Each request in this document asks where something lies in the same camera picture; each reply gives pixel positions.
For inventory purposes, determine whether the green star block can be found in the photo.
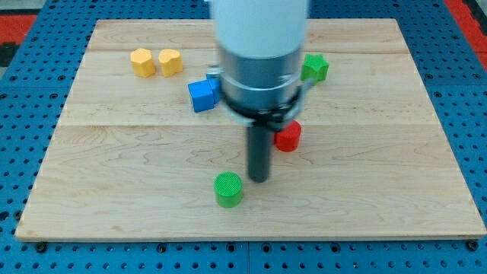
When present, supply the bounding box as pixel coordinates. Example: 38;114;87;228
301;54;329;82

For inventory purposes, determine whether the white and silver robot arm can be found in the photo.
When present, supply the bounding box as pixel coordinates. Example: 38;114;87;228
210;0;309;132

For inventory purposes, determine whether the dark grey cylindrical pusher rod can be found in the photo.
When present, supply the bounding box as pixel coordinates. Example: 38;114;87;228
247;125;272;183

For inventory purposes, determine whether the light wooden board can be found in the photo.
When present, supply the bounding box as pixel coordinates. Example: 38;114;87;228
15;19;486;242

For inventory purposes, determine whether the yellow hexagon block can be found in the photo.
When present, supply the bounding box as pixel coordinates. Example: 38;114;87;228
130;48;156;78

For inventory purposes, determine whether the green cylinder block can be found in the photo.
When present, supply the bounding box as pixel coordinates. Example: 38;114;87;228
214;171;243;208

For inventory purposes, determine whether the yellow heart block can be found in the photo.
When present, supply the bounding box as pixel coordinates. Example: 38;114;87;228
158;49;183;78

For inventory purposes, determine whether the blue cube block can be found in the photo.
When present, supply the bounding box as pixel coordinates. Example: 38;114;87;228
188;78;221;113

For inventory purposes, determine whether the red cylinder block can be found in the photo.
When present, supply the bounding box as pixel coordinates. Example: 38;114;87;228
274;120;302;152

